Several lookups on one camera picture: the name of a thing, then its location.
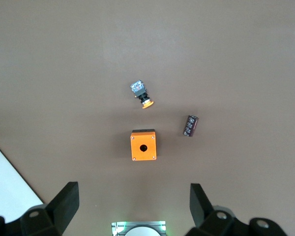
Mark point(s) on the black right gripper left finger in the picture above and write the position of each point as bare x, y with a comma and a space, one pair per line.
56, 216

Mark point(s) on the orange button enclosure box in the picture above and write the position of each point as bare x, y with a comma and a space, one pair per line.
147, 153

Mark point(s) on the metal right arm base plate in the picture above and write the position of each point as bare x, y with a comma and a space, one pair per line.
117, 227

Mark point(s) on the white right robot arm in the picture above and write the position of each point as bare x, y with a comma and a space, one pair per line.
142, 233

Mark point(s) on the yellow push button switch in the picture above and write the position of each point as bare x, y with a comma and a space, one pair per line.
140, 93

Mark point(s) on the white drawer cabinet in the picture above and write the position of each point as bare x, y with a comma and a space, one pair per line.
7, 184

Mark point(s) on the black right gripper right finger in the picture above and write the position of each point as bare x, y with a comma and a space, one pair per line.
204, 216

